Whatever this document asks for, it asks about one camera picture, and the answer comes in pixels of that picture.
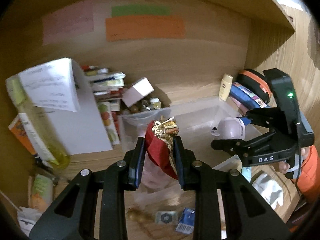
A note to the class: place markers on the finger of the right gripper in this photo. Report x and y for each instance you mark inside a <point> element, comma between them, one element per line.
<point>256,148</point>
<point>264,117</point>

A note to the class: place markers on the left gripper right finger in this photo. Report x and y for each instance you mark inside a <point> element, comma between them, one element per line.
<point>247,214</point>

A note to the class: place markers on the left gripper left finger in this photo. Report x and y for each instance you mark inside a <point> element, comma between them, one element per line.
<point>72,214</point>

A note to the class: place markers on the white cloth pouch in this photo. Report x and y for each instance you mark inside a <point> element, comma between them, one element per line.
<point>269,189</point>

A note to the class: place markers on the clear plastic storage bin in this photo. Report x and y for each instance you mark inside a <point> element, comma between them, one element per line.
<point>194,122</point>

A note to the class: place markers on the blue staples box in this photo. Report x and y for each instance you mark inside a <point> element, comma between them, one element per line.
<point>186,222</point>

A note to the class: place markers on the small silver packet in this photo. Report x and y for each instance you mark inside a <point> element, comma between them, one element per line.
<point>166,217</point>

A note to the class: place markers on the red gold fabric pouch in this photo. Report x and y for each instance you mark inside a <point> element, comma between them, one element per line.
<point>159,144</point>

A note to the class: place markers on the person right hand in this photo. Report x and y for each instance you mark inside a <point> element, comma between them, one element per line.
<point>285,166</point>

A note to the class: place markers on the green white tube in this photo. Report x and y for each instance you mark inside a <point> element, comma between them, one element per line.
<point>41,193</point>

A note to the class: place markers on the black orange round case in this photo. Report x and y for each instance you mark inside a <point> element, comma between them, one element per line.
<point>255,82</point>

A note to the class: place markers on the white medicine box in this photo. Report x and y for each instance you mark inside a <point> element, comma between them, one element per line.
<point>27,218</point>

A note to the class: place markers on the blue pencil pouch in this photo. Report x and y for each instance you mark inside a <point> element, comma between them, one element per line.
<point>246,97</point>

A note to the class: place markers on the cream lotion bottle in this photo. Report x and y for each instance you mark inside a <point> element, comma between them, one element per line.
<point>225,87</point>

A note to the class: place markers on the yellow green spray bottle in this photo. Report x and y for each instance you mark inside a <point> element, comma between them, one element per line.
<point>38,129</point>

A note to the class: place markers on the orange small book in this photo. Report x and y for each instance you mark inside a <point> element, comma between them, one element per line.
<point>19,132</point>

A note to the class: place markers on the fruit pattern box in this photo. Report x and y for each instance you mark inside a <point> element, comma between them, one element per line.
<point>108,121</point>

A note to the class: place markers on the small white pink box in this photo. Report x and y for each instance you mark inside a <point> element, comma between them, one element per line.
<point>139,90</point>

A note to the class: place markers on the white paper bag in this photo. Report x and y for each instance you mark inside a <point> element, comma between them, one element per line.
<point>63,97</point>

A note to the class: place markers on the stack of booklets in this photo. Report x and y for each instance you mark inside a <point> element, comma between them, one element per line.
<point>107,86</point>

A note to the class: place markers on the orange sticky note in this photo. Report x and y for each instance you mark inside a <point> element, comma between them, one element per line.
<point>137,27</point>

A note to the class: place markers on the green sticky note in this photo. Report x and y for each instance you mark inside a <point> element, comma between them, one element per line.
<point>140,9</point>

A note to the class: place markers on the pink sticky note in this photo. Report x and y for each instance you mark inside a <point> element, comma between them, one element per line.
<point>73,20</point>

